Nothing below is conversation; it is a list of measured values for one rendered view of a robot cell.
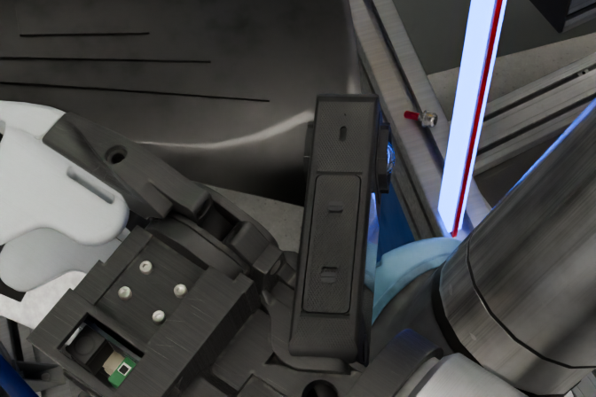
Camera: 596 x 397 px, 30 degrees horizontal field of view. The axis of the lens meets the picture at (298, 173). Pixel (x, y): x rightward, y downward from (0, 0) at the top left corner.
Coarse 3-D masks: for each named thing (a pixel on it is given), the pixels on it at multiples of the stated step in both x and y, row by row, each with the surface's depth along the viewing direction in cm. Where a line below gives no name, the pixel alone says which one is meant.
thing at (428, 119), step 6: (408, 114) 85; (414, 114) 84; (420, 114) 84; (426, 114) 84; (432, 114) 84; (420, 120) 84; (426, 120) 84; (432, 120) 83; (426, 126) 84; (432, 126) 84
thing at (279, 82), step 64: (0, 0) 49; (64, 0) 49; (128, 0) 49; (192, 0) 50; (256, 0) 51; (320, 0) 51; (0, 64) 47; (64, 64) 47; (128, 64) 48; (192, 64) 48; (256, 64) 49; (320, 64) 50; (128, 128) 47; (192, 128) 47; (256, 128) 48; (256, 192) 47
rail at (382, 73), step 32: (352, 0) 92; (384, 0) 92; (384, 32) 91; (384, 64) 88; (416, 64) 88; (384, 96) 86; (416, 96) 86; (416, 128) 85; (448, 128) 84; (416, 160) 83; (416, 192) 84; (480, 192) 81; (416, 224) 86
